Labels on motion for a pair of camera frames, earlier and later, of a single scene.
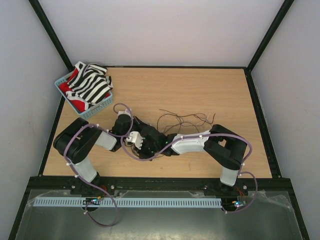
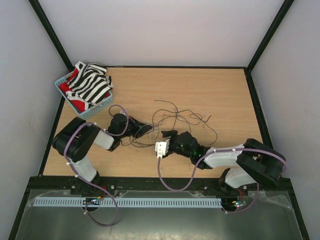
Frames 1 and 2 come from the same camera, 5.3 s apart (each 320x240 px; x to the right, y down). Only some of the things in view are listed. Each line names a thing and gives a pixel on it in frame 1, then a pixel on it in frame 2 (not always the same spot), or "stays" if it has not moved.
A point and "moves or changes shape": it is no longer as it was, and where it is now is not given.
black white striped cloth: (90, 83) stays
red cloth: (79, 105) stays
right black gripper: (142, 153) → (173, 133)
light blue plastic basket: (91, 110) stays
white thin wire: (201, 121) moves or changes shape
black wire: (170, 119) moves or changes shape
